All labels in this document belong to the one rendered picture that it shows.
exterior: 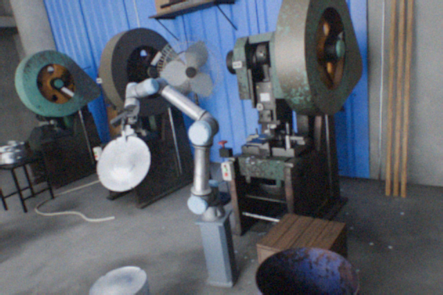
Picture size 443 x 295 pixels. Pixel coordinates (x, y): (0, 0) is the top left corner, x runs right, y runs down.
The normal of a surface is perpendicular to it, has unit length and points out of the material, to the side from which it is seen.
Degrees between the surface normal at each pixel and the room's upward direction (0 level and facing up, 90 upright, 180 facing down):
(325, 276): 88
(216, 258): 90
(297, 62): 95
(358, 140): 90
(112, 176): 54
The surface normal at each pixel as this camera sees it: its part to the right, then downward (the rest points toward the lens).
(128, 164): -0.24, -0.32
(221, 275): -0.33, 0.31
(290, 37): -0.62, 0.07
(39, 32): 0.78, 0.07
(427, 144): -0.61, 0.30
